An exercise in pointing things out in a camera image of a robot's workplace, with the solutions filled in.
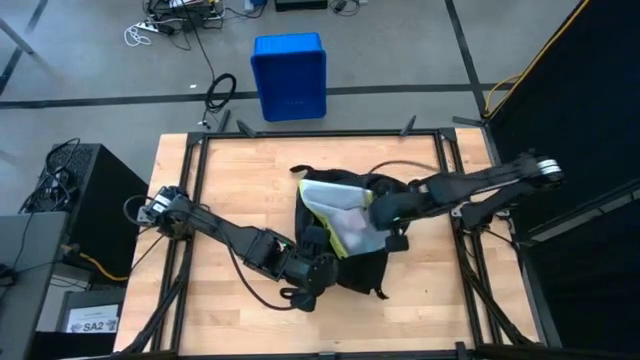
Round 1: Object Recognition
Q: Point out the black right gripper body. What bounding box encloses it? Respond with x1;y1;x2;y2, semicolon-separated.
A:
368;191;427;232

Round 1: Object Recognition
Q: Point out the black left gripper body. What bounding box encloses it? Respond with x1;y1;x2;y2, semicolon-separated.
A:
287;249;340;297

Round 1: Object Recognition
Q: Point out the white mesh pouch yellow trim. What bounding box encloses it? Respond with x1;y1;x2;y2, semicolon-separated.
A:
298;178;397;260

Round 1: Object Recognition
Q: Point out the black backpack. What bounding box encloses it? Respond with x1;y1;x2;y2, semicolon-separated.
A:
289;164;410;301

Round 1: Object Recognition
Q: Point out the blue plastic bin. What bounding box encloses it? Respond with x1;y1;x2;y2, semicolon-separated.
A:
250;32;328;123

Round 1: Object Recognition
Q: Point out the black power adapter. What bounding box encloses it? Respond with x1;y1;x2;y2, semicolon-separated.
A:
329;0;370;16

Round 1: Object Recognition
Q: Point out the black curtain panel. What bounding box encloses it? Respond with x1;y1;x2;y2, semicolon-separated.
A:
482;0;640;360

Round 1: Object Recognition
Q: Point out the black flat box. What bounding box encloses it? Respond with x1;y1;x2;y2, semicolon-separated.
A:
273;0;330;13

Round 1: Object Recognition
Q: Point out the grey case with SA2 label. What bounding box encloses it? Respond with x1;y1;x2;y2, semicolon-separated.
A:
58;288;126;335

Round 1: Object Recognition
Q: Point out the black computer tower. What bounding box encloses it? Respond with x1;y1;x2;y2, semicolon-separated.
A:
29;143;150;281

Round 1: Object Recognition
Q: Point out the white power strip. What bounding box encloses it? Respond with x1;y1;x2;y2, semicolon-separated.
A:
134;18;176;35

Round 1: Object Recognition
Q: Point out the grey desk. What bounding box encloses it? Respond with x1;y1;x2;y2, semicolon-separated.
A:
0;211;70;360

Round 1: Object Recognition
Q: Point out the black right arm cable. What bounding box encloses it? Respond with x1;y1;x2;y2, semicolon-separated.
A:
367;159;442;177

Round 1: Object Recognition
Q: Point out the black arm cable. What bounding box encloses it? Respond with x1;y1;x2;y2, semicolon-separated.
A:
367;159;442;177
122;193;297;312

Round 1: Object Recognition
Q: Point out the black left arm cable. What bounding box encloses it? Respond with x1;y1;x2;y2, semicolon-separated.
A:
122;193;297;312

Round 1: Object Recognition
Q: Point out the black aluminium table frame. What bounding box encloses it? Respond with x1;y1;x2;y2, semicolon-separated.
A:
113;109;561;360

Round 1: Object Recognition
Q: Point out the coiled black cable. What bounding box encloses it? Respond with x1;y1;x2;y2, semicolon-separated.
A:
199;73;238;129

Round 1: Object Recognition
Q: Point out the thick yellow power cable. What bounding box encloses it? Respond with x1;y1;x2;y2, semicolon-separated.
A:
59;243;130;283

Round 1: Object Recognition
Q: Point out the long thin yellow cable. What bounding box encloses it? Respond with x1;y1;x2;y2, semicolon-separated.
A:
483;0;591;119

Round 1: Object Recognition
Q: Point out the black device with cables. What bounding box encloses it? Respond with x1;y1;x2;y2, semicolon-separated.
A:
142;0;226;32

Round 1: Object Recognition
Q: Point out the black cable bundle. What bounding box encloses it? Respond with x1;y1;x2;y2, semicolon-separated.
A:
18;138;82;216

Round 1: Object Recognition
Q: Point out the white coiled cable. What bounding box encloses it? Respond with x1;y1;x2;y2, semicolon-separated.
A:
123;23;152;48

